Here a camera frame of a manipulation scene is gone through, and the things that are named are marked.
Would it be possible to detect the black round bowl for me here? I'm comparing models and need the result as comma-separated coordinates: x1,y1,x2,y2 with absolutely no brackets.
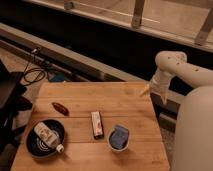
26,119,65,158

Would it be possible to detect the dark red pepper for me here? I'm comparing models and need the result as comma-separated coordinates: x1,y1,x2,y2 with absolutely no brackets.
52,102,69,116

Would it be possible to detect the blue box on floor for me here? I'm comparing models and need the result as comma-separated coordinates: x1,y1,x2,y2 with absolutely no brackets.
50,73,66,82

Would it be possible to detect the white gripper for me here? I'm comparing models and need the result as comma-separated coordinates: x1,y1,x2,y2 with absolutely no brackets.
139,69,173,105

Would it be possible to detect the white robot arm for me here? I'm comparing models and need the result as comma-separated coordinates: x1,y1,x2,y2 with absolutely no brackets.
141,51,213,171

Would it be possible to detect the black cable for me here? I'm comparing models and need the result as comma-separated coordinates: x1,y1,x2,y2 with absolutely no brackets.
20,46,54,87

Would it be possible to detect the white plastic bottle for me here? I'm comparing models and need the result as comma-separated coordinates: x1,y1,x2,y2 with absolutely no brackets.
34,122,64,153

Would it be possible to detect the black chair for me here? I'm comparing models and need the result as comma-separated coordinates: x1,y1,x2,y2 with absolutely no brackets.
0,59,32,171

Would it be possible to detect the rectangular candy bar box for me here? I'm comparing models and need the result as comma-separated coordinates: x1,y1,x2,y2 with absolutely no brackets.
91,111,104,139

